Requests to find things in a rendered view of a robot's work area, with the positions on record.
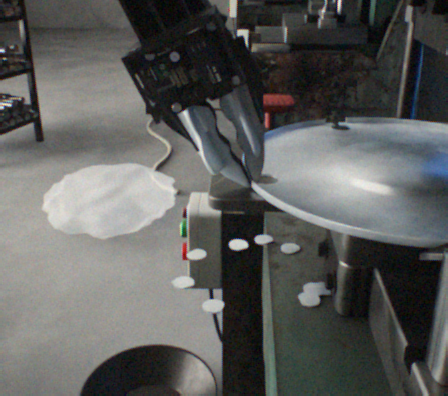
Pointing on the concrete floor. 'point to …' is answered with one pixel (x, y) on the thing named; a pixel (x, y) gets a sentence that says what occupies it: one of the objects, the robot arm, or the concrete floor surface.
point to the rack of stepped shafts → (13, 106)
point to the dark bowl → (152, 373)
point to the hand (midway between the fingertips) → (246, 169)
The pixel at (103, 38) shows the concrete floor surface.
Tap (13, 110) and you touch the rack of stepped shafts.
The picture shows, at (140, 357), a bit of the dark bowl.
